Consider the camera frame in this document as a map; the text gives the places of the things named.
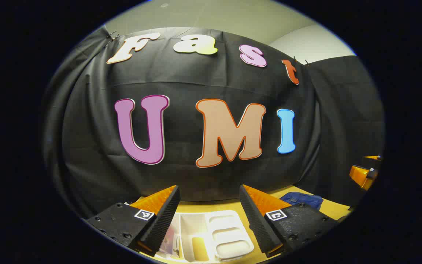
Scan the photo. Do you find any white plastic bookshelf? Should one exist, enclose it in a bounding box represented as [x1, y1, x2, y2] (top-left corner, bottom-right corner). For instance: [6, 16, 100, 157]
[158, 210, 255, 263]

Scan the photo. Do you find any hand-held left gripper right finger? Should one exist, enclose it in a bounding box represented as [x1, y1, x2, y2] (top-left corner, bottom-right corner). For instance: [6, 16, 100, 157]
[239, 184, 340, 258]

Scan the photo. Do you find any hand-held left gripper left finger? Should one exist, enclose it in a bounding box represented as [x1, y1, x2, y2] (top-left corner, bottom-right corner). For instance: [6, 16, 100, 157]
[86, 185, 181, 257]

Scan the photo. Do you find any pink white book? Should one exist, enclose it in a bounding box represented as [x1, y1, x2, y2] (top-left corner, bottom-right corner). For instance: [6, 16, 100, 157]
[159, 214, 181, 256]

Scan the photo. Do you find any blue schoolbag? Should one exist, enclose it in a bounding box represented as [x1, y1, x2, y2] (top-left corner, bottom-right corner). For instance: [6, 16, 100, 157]
[280, 192, 323, 211]

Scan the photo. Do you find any black backdrop cloth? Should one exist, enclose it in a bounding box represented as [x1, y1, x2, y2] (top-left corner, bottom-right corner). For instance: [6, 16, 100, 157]
[42, 26, 385, 219]

